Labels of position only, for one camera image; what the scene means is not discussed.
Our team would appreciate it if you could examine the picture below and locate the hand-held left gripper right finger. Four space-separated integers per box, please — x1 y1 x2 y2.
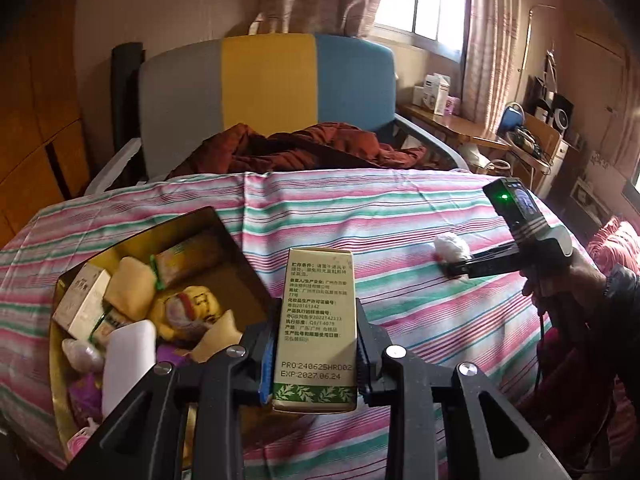
354 297 571 480

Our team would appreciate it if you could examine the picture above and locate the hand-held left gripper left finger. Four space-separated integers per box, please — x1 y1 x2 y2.
67 300 281 480

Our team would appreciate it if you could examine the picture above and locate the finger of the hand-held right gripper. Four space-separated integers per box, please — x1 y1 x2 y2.
470 241 516 263
441 255 521 279

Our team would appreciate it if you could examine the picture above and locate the white plastic bag ball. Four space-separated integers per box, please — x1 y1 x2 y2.
433 233 472 264

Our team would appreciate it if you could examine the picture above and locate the large yellow sponge cake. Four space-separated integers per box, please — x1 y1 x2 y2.
191 310 245 364

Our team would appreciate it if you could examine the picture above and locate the cream medicine box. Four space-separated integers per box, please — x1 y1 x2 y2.
271 247 359 414
53 264 112 342

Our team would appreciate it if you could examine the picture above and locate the yellow plush toy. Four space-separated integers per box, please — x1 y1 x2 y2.
149 285 228 348

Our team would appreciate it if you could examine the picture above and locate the gold metal tray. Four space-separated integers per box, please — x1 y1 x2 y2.
48 206 275 467

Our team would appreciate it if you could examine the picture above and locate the green edged cracker packet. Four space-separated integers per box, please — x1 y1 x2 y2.
150 232 223 291
92 310 133 352

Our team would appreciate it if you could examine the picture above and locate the small yellow sponge cake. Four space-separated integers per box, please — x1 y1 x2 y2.
103 257 157 322

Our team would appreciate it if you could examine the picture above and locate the pinkish plastic bag ball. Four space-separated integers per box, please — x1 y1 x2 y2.
61 338 106 374

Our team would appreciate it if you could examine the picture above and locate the person's right hand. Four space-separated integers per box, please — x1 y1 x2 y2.
520 249 608 323

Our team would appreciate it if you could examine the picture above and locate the striped bed sheet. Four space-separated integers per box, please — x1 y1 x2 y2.
0 169 596 480

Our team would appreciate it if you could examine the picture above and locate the framed picture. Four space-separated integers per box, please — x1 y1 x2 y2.
570 177 608 226

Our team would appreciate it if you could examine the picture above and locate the red striped pillow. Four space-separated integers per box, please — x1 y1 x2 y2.
586 217 640 273

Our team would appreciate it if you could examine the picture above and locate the red cloth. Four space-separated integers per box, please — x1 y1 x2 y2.
515 327 636 441

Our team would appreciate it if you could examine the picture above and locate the wooden desk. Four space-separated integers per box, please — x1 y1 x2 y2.
400 104 511 152

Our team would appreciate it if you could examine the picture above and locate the blue bag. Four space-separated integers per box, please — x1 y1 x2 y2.
499 102 525 135

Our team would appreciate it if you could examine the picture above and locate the black speaker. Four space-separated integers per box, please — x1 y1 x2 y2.
549 92 576 132

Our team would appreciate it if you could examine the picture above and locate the white carton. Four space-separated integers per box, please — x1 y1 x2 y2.
424 74 451 115

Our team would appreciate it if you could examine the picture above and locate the pink small packet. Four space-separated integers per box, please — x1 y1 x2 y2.
66 417 102 458

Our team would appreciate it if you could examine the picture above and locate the reddish brown blanket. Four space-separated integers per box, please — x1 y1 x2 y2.
167 122 441 178

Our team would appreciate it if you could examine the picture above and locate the window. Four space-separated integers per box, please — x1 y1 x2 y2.
372 0 473 63

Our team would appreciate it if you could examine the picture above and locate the black rolled mat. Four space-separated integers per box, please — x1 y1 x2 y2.
110 42 146 153

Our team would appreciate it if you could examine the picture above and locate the wooden wardrobe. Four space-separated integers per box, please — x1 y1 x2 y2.
0 0 93 248

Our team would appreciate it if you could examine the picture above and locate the black cable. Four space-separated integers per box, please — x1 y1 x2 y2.
532 310 548 396

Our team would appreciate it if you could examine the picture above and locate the grey bed side rail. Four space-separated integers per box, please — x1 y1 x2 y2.
394 114 471 172

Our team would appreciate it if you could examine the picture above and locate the white bed side rail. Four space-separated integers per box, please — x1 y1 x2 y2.
84 137 144 196

